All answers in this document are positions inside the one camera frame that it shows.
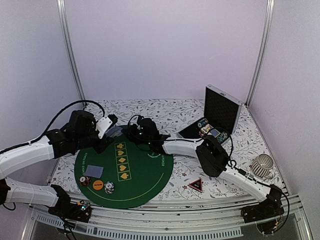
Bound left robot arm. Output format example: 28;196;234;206
0;110;118;217

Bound round green poker mat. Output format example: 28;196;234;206
74;134;174;209

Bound blue backed cards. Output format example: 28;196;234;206
105;126;123;138

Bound row of poker chips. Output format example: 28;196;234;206
197;118;209;129

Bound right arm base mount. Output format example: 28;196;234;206
240;199;285;223

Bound aluminium poker chip case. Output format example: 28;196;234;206
178;84;242;139

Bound striped ceramic mug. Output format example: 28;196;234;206
250;153;274;179

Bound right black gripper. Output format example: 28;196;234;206
120;124;151;146

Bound red black triangular button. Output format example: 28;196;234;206
188;178;203;193

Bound orange big blind button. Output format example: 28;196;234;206
92;180;104;191

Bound aluminium frame post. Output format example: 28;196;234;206
56;0;86;100
245;0;275;108

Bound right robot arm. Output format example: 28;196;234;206
122;115;284;218

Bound front row poker chips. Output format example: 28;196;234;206
215;131;230;145

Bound left aluminium frame post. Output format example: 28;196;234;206
56;0;86;100

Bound right aluminium frame post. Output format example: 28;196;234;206
245;0;275;108

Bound dealt cards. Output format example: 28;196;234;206
83;165;104;179

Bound clear dealer button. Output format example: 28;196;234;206
147;152;161;159

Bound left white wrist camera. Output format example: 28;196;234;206
95;114;118;139

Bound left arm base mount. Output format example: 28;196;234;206
48;200;92;223

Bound boxed card deck in case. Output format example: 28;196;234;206
199;124;221;137

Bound dark red chip stack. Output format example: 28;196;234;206
78;175;92;187

